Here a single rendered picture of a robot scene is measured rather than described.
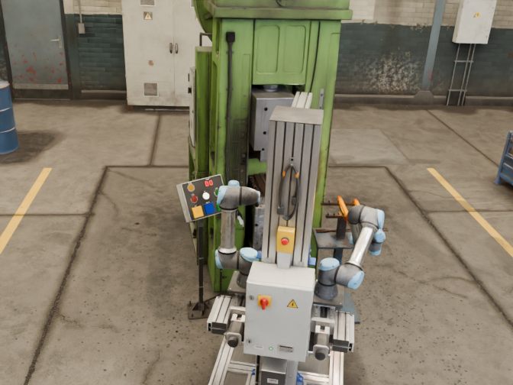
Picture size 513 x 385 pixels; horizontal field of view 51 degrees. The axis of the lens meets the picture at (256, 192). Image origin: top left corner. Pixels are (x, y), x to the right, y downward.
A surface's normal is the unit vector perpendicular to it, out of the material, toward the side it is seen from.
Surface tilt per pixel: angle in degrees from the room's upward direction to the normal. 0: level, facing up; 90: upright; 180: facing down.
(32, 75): 90
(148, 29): 90
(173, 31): 90
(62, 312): 0
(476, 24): 90
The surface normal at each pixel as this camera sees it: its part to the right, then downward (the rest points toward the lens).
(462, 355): 0.04, -0.90
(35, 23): 0.10, 0.43
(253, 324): -0.16, 0.42
